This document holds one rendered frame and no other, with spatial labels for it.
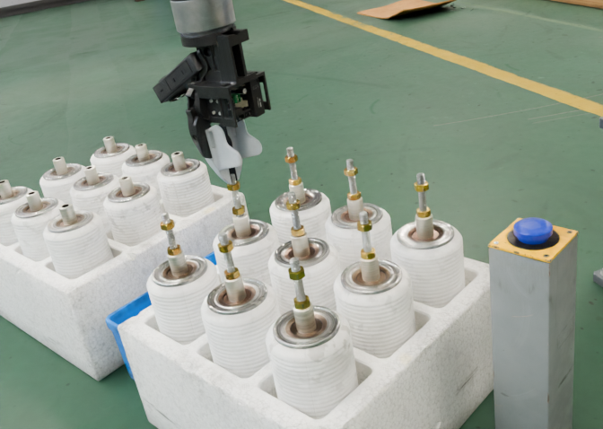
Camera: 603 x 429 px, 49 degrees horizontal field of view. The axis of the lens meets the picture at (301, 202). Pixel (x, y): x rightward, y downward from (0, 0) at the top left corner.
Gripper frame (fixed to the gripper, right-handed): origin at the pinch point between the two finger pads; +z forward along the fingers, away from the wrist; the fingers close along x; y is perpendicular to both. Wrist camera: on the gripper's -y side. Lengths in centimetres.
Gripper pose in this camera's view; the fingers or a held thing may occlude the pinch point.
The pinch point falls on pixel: (227, 172)
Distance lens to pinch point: 94.2
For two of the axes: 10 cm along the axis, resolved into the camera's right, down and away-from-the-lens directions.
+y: 7.9, 1.5, -6.0
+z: 1.5, 8.9, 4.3
